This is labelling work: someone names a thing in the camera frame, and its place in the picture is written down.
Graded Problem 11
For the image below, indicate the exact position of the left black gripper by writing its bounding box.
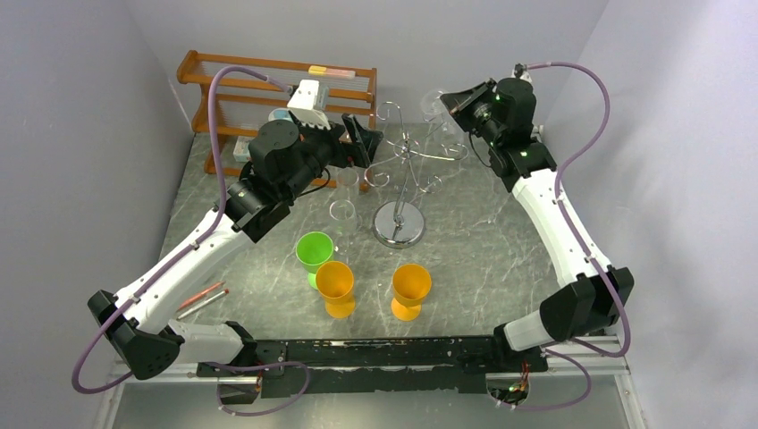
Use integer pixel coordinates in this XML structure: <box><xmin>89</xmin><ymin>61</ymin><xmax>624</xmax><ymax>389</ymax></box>
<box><xmin>286</xmin><ymin>116</ymin><xmax>385</xmax><ymax>204</ymax></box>

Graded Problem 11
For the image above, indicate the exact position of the clear wine glass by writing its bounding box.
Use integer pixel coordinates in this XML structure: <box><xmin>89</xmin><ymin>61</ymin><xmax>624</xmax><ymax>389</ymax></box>
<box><xmin>420</xmin><ymin>88</ymin><xmax>468</xmax><ymax>160</ymax></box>

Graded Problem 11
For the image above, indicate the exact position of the orange plastic goblet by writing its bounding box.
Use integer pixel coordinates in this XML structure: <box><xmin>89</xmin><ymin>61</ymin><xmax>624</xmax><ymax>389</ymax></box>
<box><xmin>391</xmin><ymin>264</ymin><xmax>432</xmax><ymax>322</ymax></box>
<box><xmin>316</xmin><ymin>261</ymin><xmax>356</xmax><ymax>319</ymax></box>

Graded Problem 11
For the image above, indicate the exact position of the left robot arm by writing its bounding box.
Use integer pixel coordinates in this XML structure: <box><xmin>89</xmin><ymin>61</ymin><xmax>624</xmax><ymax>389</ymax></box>
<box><xmin>88</xmin><ymin>114</ymin><xmax>383</xmax><ymax>380</ymax></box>

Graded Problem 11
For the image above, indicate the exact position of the clear glass near rack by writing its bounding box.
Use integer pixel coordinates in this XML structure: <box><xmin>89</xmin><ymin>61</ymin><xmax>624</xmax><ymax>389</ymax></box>
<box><xmin>329</xmin><ymin>199</ymin><xmax>359</xmax><ymax>258</ymax></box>

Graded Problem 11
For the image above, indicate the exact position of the chrome wine glass rack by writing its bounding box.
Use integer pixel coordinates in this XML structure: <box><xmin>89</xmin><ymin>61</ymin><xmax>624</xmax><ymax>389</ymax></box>
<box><xmin>358</xmin><ymin>101</ymin><xmax>468</xmax><ymax>248</ymax></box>

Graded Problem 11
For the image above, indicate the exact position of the wooden shelf rack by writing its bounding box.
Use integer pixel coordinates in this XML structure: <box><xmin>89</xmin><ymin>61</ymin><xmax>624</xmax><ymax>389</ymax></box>
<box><xmin>176</xmin><ymin>50</ymin><xmax>378</xmax><ymax>193</ymax></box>

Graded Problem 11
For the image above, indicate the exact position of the clear glass by shelf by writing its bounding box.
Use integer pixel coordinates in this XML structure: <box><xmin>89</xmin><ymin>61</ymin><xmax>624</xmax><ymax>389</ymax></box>
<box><xmin>334</xmin><ymin>168</ymin><xmax>360</xmax><ymax>203</ymax></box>

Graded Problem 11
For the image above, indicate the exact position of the yellow pink eraser bar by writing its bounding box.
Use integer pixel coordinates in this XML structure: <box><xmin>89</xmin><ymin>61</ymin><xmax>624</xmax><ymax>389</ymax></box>
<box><xmin>307</xmin><ymin>65</ymin><xmax>357</xmax><ymax>80</ymax></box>

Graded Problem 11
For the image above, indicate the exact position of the blue oval package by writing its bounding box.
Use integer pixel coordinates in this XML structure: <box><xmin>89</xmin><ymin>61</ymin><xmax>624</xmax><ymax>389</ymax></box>
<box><xmin>268</xmin><ymin>107</ymin><xmax>293</xmax><ymax>122</ymax></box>

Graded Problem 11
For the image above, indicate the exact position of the green plastic goblet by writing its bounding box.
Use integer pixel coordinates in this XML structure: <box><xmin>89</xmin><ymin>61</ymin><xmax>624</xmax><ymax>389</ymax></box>
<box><xmin>296</xmin><ymin>231</ymin><xmax>334</xmax><ymax>290</ymax></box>

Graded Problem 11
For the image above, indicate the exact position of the small white box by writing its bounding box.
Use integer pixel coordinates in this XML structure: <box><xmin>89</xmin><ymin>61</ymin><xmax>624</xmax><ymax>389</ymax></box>
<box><xmin>232</xmin><ymin>136</ymin><xmax>253</xmax><ymax>163</ymax></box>

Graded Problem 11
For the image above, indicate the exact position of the silver pen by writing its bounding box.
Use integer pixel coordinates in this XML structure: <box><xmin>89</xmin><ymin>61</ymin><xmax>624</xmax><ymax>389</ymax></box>
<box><xmin>176</xmin><ymin>289</ymin><xmax>230</xmax><ymax>320</ymax></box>

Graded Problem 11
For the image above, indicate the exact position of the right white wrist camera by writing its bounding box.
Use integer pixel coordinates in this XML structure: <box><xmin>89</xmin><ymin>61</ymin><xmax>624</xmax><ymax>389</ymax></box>
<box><xmin>513</xmin><ymin>63</ymin><xmax>528</xmax><ymax>79</ymax></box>

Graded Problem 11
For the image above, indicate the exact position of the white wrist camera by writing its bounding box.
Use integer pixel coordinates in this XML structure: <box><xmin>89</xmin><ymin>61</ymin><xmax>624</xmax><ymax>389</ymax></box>
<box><xmin>513</xmin><ymin>63</ymin><xmax>528</xmax><ymax>79</ymax></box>
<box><xmin>287</xmin><ymin>80</ymin><xmax>332</xmax><ymax>130</ymax></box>

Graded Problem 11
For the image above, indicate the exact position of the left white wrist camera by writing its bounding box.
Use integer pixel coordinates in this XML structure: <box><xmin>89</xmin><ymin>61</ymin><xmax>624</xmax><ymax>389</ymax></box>
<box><xmin>287</xmin><ymin>80</ymin><xmax>332</xmax><ymax>130</ymax></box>

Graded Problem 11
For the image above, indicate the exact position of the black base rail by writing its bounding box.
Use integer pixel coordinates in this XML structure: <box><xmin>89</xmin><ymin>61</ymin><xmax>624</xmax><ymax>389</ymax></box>
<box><xmin>195</xmin><ymin>335</ymin><xmax>548</xmax><ymax>399</ymax></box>

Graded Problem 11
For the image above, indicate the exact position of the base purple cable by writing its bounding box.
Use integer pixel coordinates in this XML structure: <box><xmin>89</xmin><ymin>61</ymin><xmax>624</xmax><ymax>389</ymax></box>
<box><xmin>215</xmin><ymin>349</ymin><xmax>315</xmax><ymax>417</ymax></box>

